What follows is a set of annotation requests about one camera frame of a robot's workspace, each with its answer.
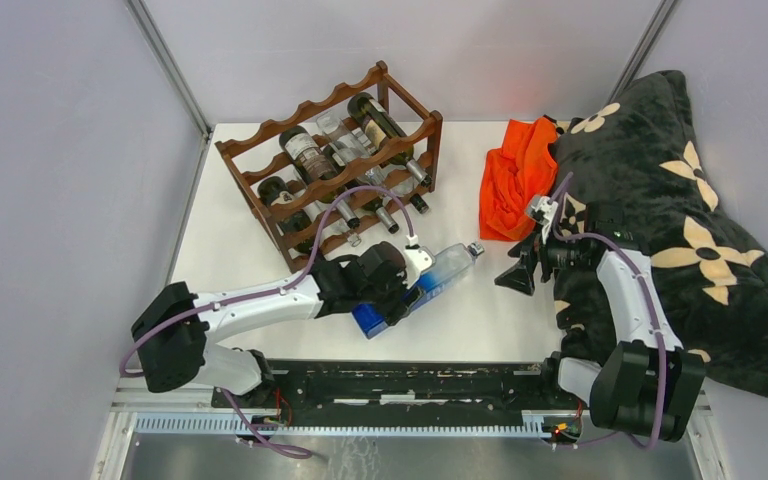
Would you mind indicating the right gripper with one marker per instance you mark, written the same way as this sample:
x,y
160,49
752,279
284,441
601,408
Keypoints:
x,y
520,275

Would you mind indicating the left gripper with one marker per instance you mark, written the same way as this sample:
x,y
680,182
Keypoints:
x,y
400,309

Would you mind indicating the blue square glass bottle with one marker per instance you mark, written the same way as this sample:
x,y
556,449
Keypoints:
x,y
450,266

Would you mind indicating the tall clear glass bottle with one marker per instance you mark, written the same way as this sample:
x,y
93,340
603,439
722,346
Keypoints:
x,y
338,227

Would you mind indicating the clear square bottle black cap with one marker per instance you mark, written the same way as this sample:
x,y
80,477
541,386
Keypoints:
x,y
376,176

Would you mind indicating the small clear glass bottle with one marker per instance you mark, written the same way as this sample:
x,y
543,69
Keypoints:
x,y
332,127

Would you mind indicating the dark wine bottle brown label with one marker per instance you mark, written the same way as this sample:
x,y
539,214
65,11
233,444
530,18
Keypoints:
x,y
380,128

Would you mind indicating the dark wine bottle silver neck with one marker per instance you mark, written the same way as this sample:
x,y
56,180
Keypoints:
x,y
312,165

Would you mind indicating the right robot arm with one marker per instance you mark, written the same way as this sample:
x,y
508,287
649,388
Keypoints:
x,y
650,383

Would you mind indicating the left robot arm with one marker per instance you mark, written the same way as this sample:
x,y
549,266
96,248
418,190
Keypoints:
x,y
178,337

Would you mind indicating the brown wooden wine rack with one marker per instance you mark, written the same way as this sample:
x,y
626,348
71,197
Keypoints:
x,y
274,189

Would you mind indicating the orange cloth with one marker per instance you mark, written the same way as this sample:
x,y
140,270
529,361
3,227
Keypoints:
x,y
514,173

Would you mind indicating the black floral blanket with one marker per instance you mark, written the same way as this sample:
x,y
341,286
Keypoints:
x,y
640,153

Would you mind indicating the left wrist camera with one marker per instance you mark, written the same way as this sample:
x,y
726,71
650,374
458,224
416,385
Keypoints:
x,y
418,259

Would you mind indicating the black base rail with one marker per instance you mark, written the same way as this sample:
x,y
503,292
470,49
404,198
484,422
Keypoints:
x,y
408,397

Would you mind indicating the right aluminium corner post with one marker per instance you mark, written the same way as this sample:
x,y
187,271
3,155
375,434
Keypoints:
x,y
645,44

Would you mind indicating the aluminium corner post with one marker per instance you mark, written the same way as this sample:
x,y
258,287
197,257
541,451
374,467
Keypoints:
x,y
167,62
645,44

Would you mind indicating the left aluminium corner post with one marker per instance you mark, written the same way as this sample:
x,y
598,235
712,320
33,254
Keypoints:
x,y
167,62

